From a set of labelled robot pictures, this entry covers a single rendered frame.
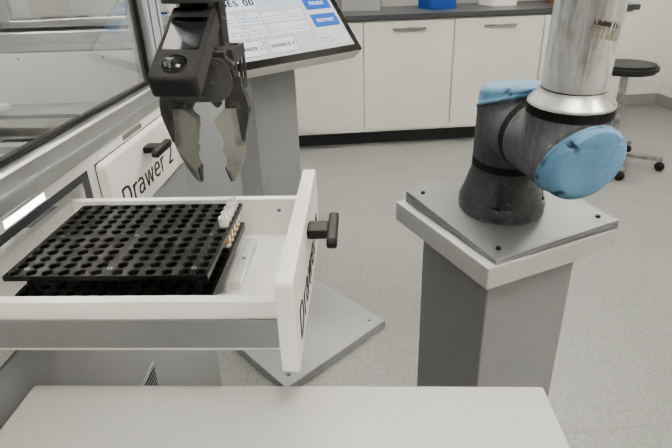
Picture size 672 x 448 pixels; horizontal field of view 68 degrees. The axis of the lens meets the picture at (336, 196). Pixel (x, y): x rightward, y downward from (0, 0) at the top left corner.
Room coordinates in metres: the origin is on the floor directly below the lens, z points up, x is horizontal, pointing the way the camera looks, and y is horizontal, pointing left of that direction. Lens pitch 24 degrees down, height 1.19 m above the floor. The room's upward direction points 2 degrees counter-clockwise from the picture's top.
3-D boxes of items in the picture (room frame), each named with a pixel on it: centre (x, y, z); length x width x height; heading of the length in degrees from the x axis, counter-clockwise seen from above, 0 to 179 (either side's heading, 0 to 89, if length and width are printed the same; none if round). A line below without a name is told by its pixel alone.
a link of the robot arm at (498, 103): (0.82, -0.30, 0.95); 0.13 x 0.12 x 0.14; 12
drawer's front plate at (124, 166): (0.86, 0.35, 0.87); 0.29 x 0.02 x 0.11; 177
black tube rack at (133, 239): (0.54, 0.24, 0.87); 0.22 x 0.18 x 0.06; 87
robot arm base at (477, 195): (0.83, -0.30, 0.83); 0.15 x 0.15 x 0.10
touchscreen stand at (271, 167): (1.49, 0.17, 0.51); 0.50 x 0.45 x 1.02; 43
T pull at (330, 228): (0.53, 0.02, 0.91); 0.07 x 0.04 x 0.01; 177
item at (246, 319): (0.54, 0.25, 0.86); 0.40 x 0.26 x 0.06; 87
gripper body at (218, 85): (0.58, 0.14, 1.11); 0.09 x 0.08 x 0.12; 177
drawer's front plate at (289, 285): (0.53, 0.04, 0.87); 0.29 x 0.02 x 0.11; 177
